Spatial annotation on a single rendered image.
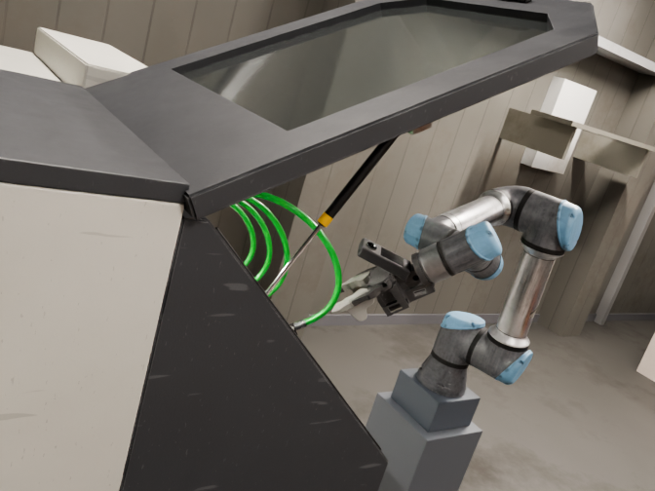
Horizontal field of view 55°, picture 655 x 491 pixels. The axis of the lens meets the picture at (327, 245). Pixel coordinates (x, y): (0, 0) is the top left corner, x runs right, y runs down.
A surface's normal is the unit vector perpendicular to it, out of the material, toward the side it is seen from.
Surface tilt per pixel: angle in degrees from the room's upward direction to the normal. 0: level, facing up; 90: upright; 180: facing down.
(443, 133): 90
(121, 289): 90
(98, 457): 90
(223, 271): 90
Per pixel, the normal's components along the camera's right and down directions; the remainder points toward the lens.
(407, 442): -0.80, -0.07
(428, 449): 0.53, 0.39
